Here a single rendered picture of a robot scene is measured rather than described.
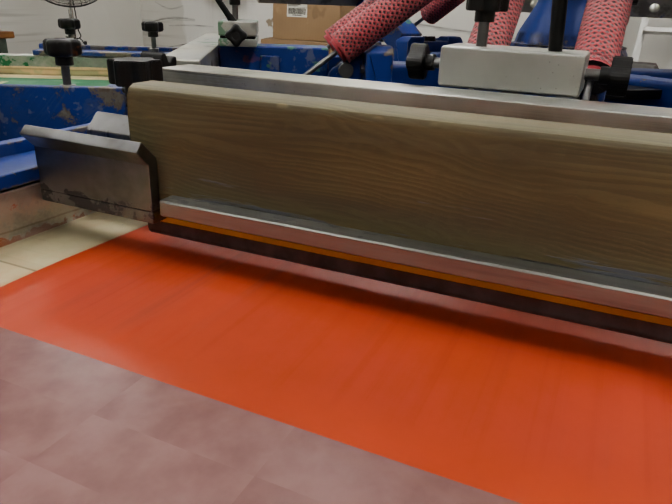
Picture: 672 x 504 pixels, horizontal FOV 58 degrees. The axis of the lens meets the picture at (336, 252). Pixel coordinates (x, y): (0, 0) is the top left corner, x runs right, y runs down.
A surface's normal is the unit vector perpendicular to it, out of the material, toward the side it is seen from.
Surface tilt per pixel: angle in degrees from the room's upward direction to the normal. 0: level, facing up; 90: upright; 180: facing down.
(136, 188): 90
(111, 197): 90
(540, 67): 90
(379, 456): 0
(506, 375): 0
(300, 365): 0
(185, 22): 90
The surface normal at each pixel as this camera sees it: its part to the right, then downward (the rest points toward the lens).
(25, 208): 0.91, 0.19
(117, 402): 0.04, -0.92
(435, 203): -0.40, 0.34
